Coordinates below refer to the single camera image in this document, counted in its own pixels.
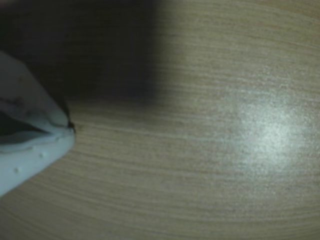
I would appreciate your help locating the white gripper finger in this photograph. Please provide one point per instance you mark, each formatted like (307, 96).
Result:
(35, 157)
(27, 95)

